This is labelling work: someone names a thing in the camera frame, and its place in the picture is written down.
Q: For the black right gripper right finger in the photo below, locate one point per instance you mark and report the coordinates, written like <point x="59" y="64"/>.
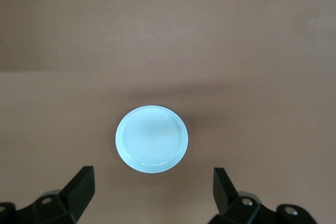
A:
<point x="228" y="197"/>

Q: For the light blue round plate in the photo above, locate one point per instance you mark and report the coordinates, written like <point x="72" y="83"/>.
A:
<point x="151" y="140"/>

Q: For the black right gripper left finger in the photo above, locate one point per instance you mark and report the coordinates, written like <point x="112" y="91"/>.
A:
<point x="76" y="195"/>

